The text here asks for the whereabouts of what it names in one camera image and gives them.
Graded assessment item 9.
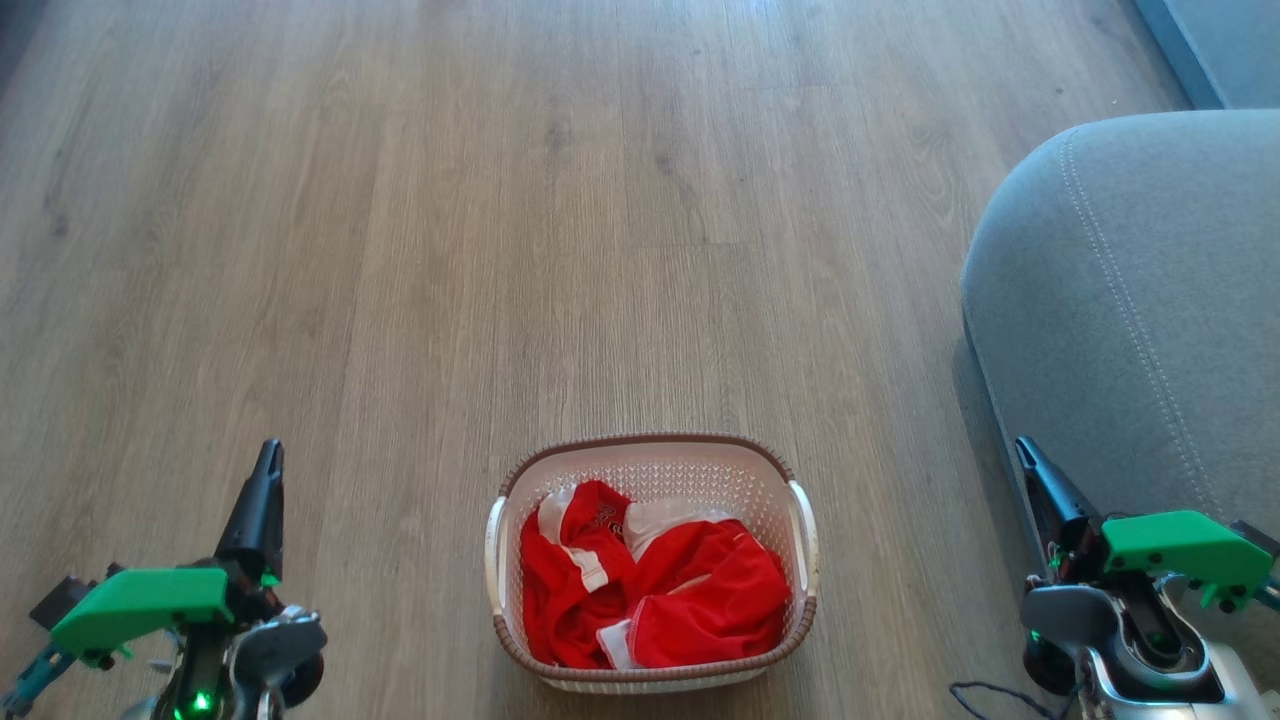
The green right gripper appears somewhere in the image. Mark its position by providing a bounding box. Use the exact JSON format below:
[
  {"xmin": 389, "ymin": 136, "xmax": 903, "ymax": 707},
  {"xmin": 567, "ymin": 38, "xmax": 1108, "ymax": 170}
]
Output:
[{"xmin": 1014, "ymin": 436, "xmax": 1275, "ymax": 613}]

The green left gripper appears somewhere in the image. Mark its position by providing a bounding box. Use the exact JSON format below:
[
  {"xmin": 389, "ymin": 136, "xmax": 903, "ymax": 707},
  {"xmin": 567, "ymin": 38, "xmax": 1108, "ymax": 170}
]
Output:
[{"xmin": 50, "ymin": 438, "xmax": 286, "ymax": 669}]

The red and white garment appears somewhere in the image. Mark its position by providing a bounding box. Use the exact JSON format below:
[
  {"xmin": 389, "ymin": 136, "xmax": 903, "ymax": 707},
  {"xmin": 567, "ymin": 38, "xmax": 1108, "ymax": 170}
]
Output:
[{"xmin": 519, "ymin": 480, "xmax": 794, "ymax": 671}]

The grey fabric sofa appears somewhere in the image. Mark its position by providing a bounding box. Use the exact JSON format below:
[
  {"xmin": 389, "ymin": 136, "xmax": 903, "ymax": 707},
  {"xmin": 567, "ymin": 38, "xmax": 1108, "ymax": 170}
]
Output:
[{"xmin": 961, "ymin": 110, "xmax": 1280, "ymax": 691}]

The white laundry basket brown rim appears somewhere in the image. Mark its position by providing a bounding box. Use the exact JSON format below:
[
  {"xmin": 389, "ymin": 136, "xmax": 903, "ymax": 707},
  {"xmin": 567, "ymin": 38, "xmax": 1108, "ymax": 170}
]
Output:
[{"xmin": 485, "ymin": 432, "xmax": 821, "ymax": 695}]

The blue grey furniture panel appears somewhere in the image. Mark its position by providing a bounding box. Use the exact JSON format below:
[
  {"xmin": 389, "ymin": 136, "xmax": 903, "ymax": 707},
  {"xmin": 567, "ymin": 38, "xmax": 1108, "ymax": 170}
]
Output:
[{"xmin": 1134, "ymin": 0, "xmax": 1280, "ymax": 111}]

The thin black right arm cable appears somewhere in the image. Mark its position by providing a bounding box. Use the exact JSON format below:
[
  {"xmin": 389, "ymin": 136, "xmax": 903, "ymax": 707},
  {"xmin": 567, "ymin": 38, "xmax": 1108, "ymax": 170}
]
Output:
[{"xmin": 949, "ymin": 680, "xmax": 1077, "ymax": 720}]

